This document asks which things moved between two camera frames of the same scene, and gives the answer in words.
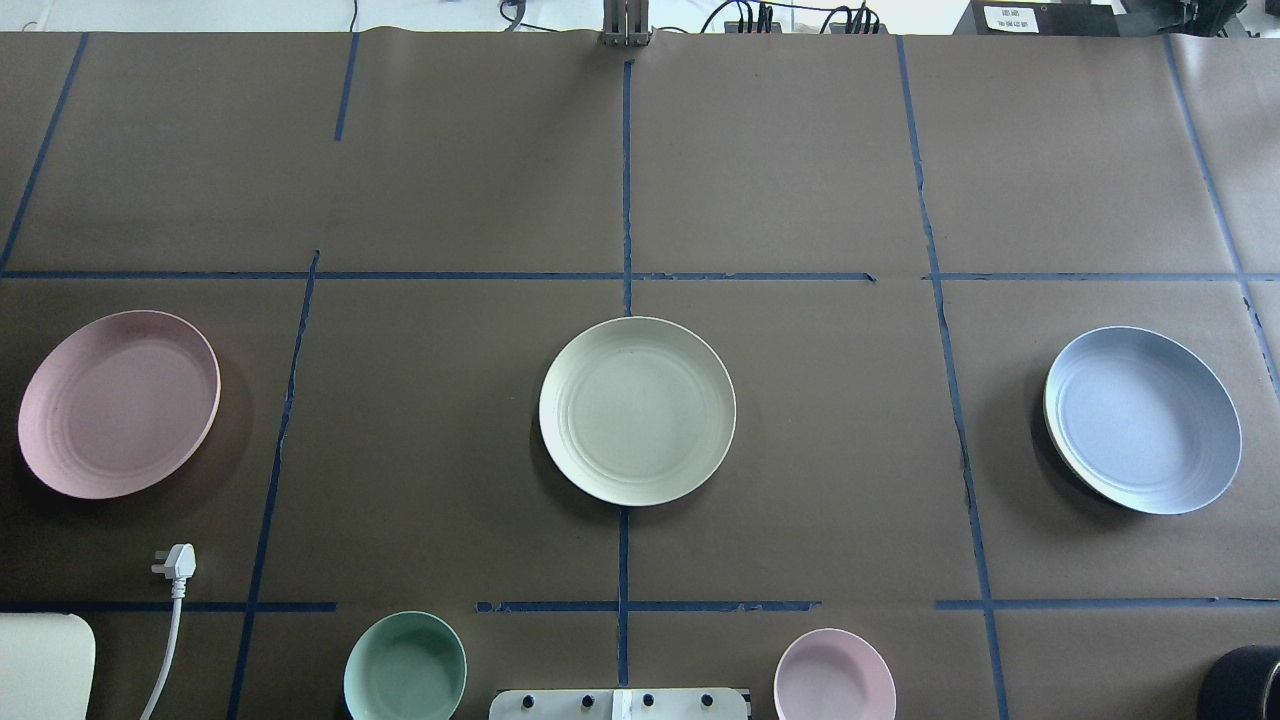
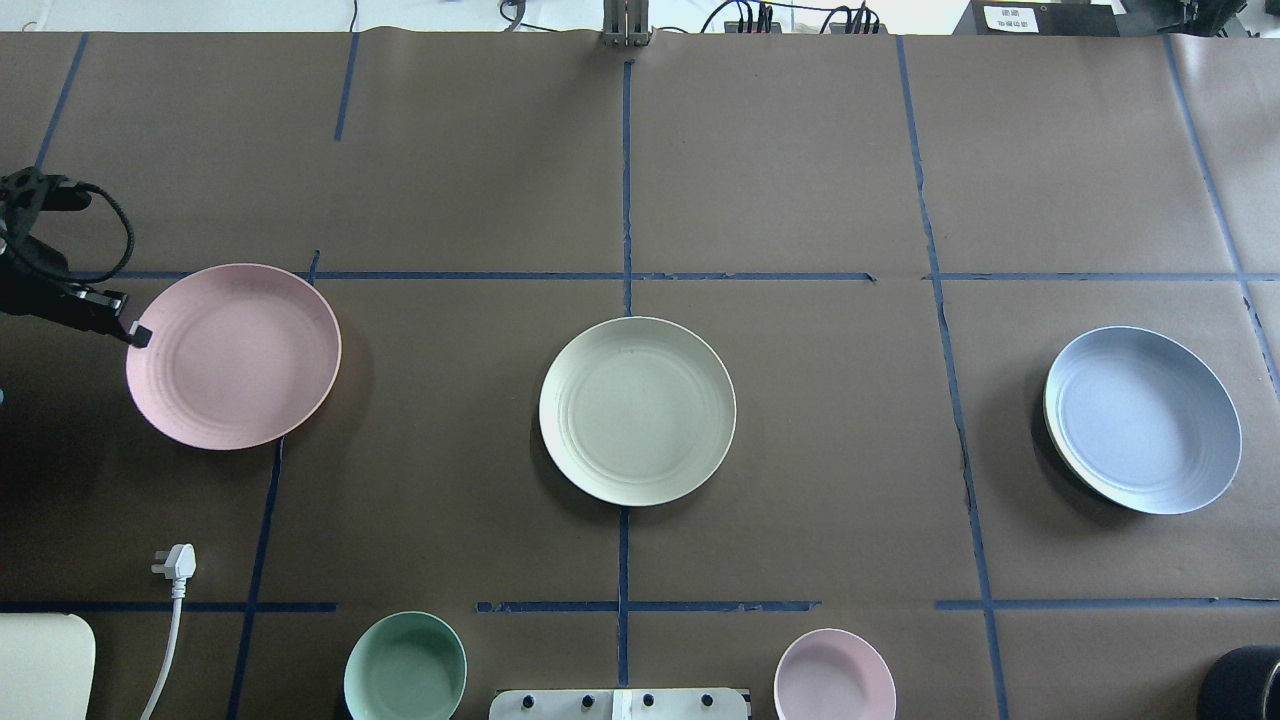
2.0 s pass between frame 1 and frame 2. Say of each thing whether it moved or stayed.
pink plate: moved
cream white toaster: stayed
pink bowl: stayed
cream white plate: stayed
